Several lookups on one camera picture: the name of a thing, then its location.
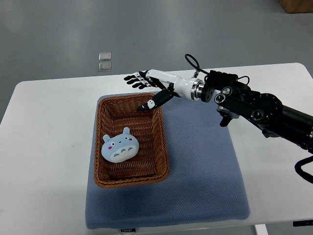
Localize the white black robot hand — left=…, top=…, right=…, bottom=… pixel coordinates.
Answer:
left=124, top=70, right=204, bottom=111

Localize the blue plush toy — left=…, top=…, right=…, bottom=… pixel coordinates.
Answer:
left=101, top=127, right=139, bottom=163

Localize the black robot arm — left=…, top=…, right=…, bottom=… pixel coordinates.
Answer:
left=194, top=70, right=313, bottom=153

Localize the brown wicker basket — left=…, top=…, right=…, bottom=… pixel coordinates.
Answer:
left=94, top=93, right=170, bottom=188

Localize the upper silver floor plate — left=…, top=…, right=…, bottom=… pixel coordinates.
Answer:
left=98, top=52, right=112, bottom=61

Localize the silver floor plate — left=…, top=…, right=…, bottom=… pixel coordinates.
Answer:
left=98, top=62, right=112, bottom=71
left=98, top=52, right=112, bottom=61

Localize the lower silver floor plate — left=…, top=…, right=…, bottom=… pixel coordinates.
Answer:
left=98, top=62, right=112, bottom=71

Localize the blue quilted mat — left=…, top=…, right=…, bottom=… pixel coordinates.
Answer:
left=86, top=93, right=250, bottom=229

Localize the brown cardboard box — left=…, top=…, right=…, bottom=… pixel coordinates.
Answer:
left=279, top=0, right=313, bottom=14

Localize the white table leg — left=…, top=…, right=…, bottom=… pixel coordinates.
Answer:
left=254, top=224, right=268, bottom=235

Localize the black table control panel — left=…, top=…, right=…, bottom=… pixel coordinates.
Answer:
left=293, top=220, right=313, bottom=227

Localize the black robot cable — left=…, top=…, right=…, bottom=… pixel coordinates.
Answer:
left=184, top=53, right=211, bottom=77

